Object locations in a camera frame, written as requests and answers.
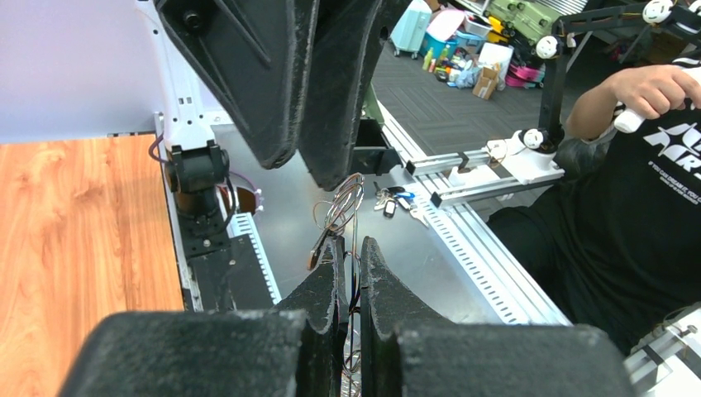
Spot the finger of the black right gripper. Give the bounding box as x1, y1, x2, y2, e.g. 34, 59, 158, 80
155, 0, 319, 169
298, 0, 408, 191

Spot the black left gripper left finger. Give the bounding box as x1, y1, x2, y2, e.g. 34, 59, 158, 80
59, 237, 346, 396

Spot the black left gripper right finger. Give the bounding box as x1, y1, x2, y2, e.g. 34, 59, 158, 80
360, 237, 635, 396

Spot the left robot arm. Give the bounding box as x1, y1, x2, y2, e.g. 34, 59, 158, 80
60, 1, 635, 396

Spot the bunch of keys on table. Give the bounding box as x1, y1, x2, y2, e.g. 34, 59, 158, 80
373, 182, 429, 227

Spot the operator hand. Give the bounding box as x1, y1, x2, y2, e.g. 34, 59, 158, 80
602, 65, 700, 120

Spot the light blue suitcase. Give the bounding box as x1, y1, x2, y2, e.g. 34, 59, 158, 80
389, 0, 432, 60

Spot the operator in black shirt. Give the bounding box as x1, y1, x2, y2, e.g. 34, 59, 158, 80
488, 51, 700, 354

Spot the bundle of thin wires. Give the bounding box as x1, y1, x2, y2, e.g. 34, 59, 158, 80
308, 172, 367, 397

